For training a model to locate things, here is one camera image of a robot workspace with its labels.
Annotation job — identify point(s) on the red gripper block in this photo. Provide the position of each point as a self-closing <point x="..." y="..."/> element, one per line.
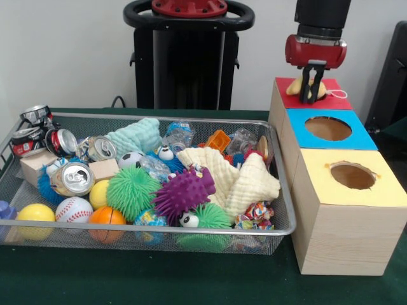
<point x="315" y="52"/>

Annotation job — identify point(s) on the yellow duck plush toy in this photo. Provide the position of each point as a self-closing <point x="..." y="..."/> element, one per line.
<point x="294" y="87"/>

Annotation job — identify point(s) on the cream muslin cloth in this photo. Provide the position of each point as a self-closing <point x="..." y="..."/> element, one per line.
<point x="245" y="181"/>

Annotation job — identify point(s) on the green spiky ball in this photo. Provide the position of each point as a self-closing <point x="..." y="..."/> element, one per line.
<point x="133" y="192"/>
<point x="213" y="222"/>

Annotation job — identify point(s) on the shallow clear mesh bin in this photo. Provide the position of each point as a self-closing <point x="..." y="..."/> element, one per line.
<point x="283" y="222"/>

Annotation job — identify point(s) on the wooden box with three holes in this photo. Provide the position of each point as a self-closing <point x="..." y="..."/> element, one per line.
<point x="346" y="222"/>

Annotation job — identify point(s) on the black chair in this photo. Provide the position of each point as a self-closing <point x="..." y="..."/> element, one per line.
<point x="391" y="82"/>

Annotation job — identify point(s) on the purple spiky ball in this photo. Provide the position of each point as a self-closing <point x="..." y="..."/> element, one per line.
<point x="184" y="194"/>

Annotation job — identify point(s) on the mint green cloth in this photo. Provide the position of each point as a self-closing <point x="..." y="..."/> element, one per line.
<point x="133" y="135"/>

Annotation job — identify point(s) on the yellow tennis ball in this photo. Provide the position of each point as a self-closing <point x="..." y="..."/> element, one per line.
<point x="98" y="194"/>

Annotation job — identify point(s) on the orange basketball toy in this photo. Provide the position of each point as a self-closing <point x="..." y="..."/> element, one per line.
<point x="107" y="222"/>

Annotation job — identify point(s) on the crushed silver can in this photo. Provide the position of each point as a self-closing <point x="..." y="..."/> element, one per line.
<point x="72" y="178"/>

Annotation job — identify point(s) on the white baseball toy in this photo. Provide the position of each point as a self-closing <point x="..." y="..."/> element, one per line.
<point x="74" y="210"/>

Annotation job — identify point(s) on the smooth yellow ball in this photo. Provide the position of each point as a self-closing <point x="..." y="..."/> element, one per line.
<point x="35" y="219"/>

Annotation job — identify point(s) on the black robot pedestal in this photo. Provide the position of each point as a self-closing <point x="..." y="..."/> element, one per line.
<point x="184" y="70"/>

